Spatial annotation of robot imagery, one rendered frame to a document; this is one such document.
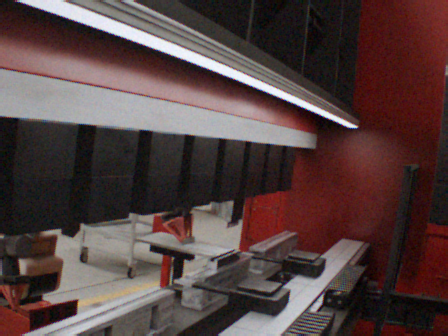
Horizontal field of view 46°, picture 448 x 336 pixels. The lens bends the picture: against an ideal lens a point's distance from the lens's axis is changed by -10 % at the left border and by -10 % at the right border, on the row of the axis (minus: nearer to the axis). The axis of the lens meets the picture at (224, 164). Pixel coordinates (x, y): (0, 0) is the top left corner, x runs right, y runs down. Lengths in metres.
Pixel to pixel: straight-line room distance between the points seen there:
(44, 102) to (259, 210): 1.89
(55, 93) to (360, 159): 1.84
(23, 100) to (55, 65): 0.08
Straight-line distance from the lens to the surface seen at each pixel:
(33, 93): 0.79
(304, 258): 1.65
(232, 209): 1.68
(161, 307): 1.31
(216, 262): 1.63
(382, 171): 2.48
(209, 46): 0.79
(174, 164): 1.21
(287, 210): 2.56
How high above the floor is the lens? 1.35
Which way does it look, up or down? 3 degrees down
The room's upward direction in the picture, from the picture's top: 8 degrees clockwise
